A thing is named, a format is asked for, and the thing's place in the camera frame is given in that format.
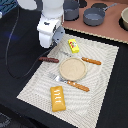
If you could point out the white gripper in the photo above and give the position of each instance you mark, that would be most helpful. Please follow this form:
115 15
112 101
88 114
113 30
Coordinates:
50 31

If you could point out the yellow toy box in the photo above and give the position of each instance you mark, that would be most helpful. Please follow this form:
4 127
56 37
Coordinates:
73 45

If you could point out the brown sausage toy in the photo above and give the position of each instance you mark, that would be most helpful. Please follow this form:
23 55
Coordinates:
49 59

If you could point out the orange toy bread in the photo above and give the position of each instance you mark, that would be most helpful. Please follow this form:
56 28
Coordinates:
57 99

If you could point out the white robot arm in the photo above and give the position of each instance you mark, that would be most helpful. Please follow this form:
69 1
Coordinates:
52 17

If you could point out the grey toy pot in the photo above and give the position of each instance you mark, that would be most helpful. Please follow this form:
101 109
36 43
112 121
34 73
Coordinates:
71 10

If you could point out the grey toy saucepan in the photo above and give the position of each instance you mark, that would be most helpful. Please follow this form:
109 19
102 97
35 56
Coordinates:
95 16

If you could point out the round wooden plate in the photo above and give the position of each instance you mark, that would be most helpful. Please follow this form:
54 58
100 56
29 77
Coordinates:
73 69

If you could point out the pink stove board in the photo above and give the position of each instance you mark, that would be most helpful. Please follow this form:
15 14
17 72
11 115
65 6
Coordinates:
109 29

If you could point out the woven beige placemat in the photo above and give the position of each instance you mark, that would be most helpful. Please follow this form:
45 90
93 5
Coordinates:
82 108

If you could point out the beige toy bowl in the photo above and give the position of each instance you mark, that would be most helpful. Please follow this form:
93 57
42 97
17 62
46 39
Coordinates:
124 16

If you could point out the fork with wooden handle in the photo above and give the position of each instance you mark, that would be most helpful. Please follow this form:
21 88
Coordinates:
74 84

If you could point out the knife with wooden handle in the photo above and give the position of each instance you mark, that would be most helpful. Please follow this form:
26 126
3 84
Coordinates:
83 58

